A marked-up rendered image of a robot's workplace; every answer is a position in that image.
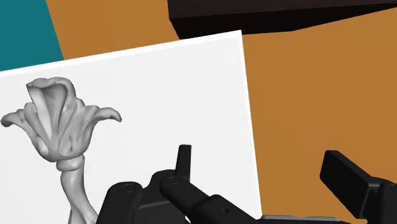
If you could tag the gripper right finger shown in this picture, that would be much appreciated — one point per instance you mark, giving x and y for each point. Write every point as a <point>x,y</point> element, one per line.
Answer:
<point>347,176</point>

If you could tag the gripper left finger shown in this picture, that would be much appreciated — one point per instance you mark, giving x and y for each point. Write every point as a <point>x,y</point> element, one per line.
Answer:
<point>186,192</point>

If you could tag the white table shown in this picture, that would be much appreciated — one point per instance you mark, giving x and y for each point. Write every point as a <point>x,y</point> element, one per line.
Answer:
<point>170,93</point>

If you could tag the grey flower-shaped vase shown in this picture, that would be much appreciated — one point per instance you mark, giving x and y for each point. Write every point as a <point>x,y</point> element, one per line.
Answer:
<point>59,124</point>

